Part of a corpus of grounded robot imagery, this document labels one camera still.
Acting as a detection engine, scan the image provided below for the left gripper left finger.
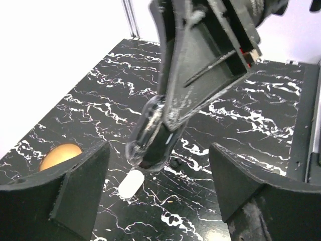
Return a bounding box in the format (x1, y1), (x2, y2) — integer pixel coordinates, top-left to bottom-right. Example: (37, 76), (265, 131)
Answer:
(1, 142), (110, 240)

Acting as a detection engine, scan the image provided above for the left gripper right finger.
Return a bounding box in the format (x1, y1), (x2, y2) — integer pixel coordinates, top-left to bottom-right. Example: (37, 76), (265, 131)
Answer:
(209, 143), (320, 240)

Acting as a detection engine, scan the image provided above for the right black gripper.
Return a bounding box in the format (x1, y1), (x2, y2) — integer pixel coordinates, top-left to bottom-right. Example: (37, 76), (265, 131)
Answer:
(149, 1), (261, 130)

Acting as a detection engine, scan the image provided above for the white earbud charging case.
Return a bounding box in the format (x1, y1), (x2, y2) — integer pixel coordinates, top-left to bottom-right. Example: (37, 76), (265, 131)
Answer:
(118, 170), (144, 199)

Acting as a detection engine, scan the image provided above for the black earbud charging case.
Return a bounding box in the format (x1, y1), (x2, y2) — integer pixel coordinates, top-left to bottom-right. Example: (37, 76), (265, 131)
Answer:
(125, 95), (187, 172)

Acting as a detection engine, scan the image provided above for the gold metal bowl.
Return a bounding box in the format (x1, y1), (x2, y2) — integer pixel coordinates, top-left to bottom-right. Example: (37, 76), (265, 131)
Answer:
(39, 143), (83, 171)

